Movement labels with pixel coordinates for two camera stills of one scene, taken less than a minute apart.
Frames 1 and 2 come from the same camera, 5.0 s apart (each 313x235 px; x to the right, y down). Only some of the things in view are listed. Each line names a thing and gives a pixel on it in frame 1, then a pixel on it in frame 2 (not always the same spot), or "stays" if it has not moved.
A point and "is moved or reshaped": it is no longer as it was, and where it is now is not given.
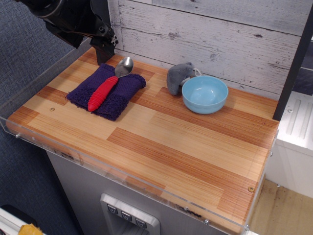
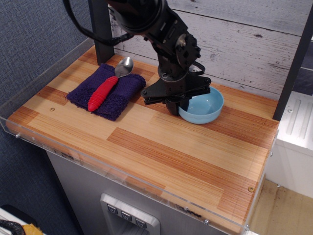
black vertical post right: (295, 65) stays
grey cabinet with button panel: (103, 203) stays
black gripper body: (104, 40) to (176, 84)
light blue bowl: (204, 94) is moved or reshaped
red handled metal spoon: (124, 66) stays
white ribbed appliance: (290, 165) stays
